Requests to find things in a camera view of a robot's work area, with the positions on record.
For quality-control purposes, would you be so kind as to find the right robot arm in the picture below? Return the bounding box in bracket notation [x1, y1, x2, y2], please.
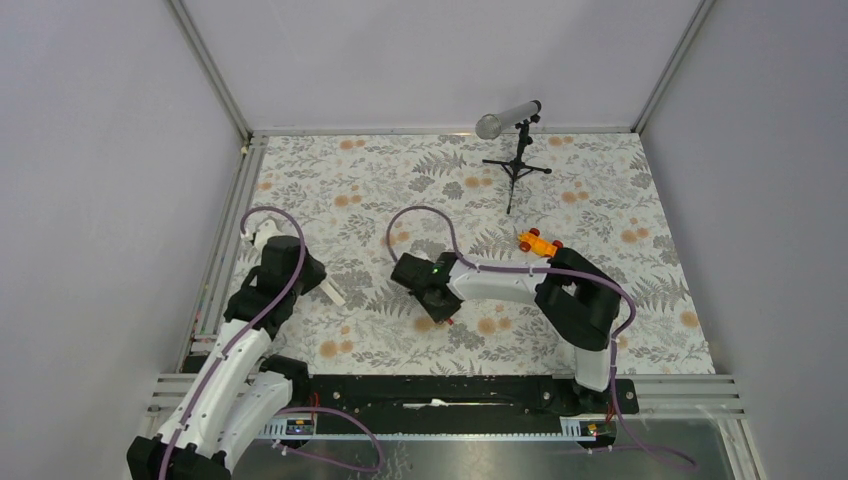
[391, 248, 624, 412]

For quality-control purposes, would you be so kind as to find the silver microphone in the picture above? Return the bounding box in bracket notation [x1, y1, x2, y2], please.
[475, 100, 542, 140]

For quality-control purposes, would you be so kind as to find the black tripod mic stand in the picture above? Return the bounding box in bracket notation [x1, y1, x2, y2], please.
[483, 114, 552, 215]

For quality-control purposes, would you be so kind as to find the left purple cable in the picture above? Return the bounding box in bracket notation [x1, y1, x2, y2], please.
[157, 206, 307, 480]

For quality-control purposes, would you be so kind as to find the floral table mat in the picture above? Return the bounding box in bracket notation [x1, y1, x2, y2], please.
[248, 134, 714, 375]

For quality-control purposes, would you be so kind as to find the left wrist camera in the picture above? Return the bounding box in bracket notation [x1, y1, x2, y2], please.
[249, 219, 281, 251]

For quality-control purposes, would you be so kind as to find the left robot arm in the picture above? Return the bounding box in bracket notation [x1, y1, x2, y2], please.
[126, 235, 326, 479]

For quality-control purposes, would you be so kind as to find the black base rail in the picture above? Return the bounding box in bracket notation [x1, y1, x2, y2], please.
[290, 375, 640, 435]

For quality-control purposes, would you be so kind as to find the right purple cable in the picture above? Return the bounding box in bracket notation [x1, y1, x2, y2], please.
[386, 205, 697, 473]

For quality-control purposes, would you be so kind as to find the white remote control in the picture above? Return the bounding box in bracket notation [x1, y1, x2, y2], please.
[320, 277, 346, 306]

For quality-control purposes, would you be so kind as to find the orange toy car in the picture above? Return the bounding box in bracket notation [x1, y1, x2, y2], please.
[518, 228, 564, 258]

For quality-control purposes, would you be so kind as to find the purple cable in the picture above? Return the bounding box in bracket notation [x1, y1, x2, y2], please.
[386, 205, 697, 473]
[157, 206, 307, 480]

